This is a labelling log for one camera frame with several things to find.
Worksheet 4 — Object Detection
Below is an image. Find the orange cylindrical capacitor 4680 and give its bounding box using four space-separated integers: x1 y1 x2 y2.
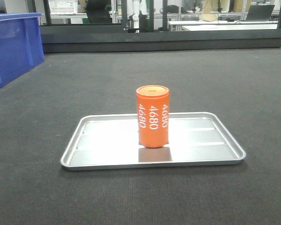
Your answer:
136 85 170 148

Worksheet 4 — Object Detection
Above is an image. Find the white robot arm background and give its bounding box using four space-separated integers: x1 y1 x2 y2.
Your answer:
127 0 147 33

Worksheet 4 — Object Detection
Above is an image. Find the silver tray on conveyor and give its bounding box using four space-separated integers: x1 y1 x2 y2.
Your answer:
60 112 246 170

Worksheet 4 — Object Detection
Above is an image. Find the blue bin on conveyor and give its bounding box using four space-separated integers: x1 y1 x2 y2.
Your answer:
0 13 44 88

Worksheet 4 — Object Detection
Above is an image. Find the black office chair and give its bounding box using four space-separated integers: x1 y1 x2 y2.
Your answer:
86 0 112 24

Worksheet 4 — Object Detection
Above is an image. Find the white desk background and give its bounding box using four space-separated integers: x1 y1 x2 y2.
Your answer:
168 21 278 31

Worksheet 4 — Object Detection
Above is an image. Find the white plastic crate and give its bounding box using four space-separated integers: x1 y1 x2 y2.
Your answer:
48 0 78 14

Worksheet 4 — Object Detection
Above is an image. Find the black laptop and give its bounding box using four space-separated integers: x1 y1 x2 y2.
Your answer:
245 5 274 22

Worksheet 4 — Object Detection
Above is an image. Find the black conveyor side frame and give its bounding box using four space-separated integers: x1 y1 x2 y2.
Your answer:
40 24 281 53

